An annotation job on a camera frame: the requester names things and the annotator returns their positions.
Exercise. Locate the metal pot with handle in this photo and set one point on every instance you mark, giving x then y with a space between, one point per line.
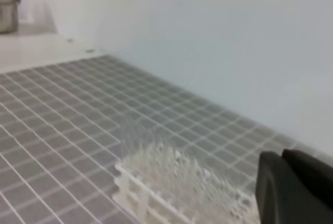
9 16

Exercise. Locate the white plastic test tube rack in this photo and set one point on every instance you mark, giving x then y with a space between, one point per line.
160 184

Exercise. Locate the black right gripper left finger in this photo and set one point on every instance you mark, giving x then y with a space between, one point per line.
271 188

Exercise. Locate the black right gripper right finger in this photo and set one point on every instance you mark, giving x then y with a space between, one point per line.
306 194

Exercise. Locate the grey grid tablecloth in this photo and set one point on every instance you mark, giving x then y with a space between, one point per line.
61 137

